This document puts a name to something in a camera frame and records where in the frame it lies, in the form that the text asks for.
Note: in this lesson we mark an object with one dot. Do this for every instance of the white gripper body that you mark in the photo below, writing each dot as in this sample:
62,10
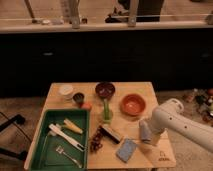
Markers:
155,137

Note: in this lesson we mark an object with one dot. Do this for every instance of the grey blue towel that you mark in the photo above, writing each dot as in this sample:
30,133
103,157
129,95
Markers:
145,133

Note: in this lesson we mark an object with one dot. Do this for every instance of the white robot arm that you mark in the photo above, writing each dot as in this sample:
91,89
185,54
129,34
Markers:
168,116

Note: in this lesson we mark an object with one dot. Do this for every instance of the orange bowl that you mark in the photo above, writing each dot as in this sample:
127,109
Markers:
132,104

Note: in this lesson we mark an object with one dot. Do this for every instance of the purple bowl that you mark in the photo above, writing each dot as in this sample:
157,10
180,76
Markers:
105,90

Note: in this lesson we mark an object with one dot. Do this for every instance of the blue sponge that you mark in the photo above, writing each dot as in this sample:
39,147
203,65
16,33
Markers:
126,150

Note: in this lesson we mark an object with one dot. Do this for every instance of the green glass vase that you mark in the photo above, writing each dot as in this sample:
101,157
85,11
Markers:
107,112

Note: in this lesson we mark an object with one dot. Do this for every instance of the black rectangular block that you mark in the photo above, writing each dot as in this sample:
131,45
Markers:
108,131

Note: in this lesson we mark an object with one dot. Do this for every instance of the bunch of dark grapes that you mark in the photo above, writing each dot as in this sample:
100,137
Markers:
95,143

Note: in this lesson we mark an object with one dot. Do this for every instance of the white spatula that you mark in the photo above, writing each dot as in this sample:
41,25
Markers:
69,139

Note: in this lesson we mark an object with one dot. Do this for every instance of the orange fruit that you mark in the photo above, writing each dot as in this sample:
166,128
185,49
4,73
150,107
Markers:
86,106

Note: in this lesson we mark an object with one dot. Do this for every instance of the dark small cup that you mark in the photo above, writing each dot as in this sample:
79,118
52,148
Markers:
78,98

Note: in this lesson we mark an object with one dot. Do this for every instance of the green plastic tray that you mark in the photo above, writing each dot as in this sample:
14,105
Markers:
44,156

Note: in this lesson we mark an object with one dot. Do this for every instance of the silver fork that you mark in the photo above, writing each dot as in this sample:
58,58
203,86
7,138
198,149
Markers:
61,151

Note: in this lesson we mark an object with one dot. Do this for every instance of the white cup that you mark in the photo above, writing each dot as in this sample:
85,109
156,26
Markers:
66,91

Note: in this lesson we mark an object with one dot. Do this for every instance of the black chair base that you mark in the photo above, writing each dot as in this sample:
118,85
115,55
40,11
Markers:
9,129

